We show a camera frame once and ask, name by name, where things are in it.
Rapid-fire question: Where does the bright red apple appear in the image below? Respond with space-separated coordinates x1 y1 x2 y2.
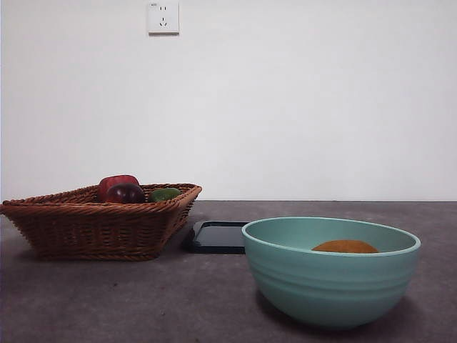
98 174 141 203

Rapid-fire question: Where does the brown wicker basket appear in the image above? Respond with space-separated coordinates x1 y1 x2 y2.
0 182 204 262

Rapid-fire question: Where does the white wall socket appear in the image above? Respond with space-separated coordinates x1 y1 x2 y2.
148 1 181 36

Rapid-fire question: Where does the green avocado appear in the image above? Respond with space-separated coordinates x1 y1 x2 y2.
148 187 183 203

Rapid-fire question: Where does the dark green rectangular tray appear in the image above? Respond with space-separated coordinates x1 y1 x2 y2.
181 220 248 255

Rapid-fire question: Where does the yellow-brown kiwi fruit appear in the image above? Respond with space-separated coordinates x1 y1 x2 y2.
311 239 379 254

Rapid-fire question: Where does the teal ribbed bowl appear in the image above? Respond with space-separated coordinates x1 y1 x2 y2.
241 217 422 327

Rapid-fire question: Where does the dark red plum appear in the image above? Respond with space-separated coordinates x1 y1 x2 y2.
106 182 146 204

